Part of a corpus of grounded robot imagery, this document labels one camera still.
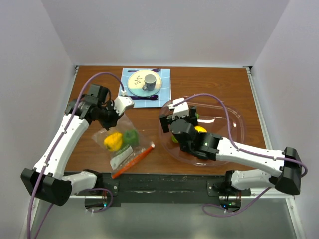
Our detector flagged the cream plate with plant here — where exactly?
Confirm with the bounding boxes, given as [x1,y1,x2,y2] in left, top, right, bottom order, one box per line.
[127,71,162,96]

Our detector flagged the fake yellow pepper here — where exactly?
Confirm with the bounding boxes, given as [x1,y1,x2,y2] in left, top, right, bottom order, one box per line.
[103,132,123,152]

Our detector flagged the fake green grapes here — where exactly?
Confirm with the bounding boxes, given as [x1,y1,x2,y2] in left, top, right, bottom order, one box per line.
[114,145,133,157]

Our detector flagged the fake yellow lemon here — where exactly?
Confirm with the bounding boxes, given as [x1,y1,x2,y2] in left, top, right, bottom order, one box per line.
[195,126,207,133]

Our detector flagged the fake orange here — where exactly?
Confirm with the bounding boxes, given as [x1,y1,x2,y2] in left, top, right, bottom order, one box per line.
[171,136,178,143]

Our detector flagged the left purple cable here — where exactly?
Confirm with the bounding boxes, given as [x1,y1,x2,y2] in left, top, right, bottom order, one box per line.
[26,72,128,239]

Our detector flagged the purple plastic spoon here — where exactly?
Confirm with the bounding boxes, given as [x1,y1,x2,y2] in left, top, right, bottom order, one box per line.
[129,95,159,100]

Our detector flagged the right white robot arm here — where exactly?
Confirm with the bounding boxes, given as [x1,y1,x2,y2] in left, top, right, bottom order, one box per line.
[159,107,302,196]

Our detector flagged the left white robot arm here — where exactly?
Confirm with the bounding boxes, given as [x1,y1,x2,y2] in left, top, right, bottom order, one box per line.
[21,84,120,206]

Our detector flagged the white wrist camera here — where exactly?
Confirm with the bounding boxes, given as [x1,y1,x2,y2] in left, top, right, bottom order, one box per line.
[114,90,135,116]
[168,98,189,120]

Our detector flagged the clear zip top bag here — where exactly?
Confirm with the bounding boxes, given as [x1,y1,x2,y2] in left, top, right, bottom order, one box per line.
[92,115,155,179]

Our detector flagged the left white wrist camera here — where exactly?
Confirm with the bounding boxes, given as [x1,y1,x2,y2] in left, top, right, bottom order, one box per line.
[114,90,135,116]

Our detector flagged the purple plastic fork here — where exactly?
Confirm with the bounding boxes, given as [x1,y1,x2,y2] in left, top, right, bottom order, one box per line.
[128,68,161,73]

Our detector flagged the fake green broccoli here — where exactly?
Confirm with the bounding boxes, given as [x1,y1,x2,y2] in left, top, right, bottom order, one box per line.
[123,129,139,147]

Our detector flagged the purple cable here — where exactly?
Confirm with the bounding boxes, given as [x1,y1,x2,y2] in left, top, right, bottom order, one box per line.
[183,93,309,218]
[26,72,128,239]

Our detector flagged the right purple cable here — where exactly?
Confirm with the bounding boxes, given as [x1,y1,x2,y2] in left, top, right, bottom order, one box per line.
[183,93,309,218]

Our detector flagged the grey mug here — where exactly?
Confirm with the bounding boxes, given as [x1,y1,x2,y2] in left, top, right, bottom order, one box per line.
[142,74,157,91]

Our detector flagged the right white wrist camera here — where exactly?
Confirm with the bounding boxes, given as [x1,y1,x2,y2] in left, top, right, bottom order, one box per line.
[168,98,189,120]

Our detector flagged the clear pink plastic bowl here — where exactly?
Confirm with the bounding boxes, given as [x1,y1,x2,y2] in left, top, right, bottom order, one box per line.
[158,98,246,167]

